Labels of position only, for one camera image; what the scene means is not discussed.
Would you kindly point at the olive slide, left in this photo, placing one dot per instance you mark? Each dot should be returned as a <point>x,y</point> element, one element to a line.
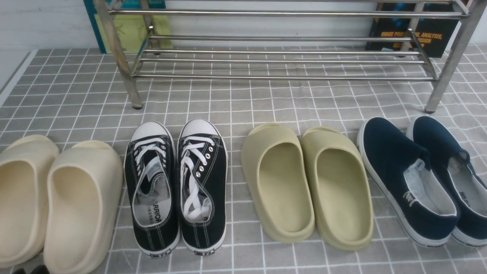
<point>272,162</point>

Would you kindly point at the navy slip-on shoe, left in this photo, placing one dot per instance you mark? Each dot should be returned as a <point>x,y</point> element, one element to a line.
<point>403,172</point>

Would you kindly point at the navy slip-on shoe, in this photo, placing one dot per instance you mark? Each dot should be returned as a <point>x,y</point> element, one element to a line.
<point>403,172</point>
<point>451,164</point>

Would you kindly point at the olive slide, right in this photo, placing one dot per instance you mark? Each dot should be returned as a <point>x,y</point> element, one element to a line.
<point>339,187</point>

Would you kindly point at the olive slide, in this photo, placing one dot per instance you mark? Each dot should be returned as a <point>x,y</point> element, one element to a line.
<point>272,162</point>
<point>339,187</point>

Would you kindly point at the stainless steel shoe rack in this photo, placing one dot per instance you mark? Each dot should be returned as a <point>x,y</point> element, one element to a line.
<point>411,53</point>

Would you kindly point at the black image processing book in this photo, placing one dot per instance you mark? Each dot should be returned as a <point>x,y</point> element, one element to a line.
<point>433,34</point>

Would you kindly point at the navy slip-on shoe, right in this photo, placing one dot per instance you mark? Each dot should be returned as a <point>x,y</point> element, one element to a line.
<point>451,164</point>

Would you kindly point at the cream slide, inner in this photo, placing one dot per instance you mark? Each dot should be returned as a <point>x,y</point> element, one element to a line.
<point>84,186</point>

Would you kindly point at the black canvas sneaker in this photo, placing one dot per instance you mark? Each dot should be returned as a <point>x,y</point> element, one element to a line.
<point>202,174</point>
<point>149,171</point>

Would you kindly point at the cream slide, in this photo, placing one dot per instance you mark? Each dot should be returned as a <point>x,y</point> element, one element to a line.
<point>84,186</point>
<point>24,206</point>

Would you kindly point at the cream slide, far left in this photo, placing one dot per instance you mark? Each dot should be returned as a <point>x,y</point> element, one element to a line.
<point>24,206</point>

